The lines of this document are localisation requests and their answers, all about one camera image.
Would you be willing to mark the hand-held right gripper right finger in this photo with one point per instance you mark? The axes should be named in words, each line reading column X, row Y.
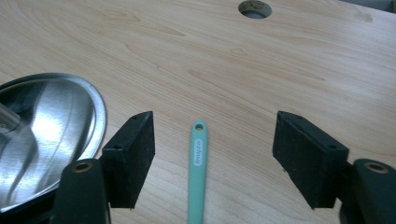
column 311, row 161

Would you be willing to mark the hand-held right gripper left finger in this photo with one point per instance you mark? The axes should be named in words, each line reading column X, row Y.
column 129, row 161

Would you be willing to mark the stainless steel pan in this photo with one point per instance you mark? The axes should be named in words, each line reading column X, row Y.
column 46, row 137

